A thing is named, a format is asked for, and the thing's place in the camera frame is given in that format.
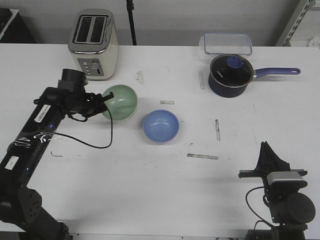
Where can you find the clear plastic food container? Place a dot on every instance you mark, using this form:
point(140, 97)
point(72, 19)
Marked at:
point(216, 43)

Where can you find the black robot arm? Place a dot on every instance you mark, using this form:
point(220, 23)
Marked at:
point(20, 205)
point(290, 209)

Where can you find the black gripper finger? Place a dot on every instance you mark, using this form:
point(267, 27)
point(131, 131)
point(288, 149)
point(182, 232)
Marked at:
point(261, 163)
point(108, 97)
point(273, 161)

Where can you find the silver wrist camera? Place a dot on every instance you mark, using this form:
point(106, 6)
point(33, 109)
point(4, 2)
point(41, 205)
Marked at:
point(286, 179)

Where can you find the dark blue saucepan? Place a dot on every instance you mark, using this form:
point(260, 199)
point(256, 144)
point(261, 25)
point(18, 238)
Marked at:
point(231, 92)

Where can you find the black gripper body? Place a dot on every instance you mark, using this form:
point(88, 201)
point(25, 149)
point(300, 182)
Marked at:
point(90, 105)
point(262, 174)

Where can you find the light blue bowl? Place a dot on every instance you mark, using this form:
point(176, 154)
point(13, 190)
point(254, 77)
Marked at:
point(160, 126)

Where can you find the glass lid blue knob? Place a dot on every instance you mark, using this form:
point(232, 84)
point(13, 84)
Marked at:
point(231, 70)

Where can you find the black tripod pole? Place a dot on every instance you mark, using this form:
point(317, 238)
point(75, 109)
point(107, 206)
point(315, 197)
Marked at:
point(130, 8)

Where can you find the light green bowl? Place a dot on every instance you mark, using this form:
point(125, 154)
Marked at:
point(123, 104)

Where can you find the white slotted shelf upright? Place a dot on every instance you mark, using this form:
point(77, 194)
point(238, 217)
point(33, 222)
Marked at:
point(294, 21)

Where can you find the cream silver toaster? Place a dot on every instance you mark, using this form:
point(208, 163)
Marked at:
point(93, 43)

